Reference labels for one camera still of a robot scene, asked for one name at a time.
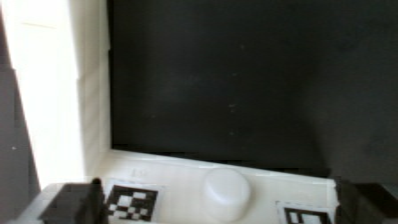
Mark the white drawer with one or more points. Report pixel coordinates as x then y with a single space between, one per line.
172 191

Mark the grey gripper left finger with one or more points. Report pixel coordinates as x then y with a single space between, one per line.
76 206

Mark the white L-shaped fence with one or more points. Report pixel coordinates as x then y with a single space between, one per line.
59 44

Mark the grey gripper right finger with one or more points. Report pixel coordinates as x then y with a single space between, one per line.
368 203

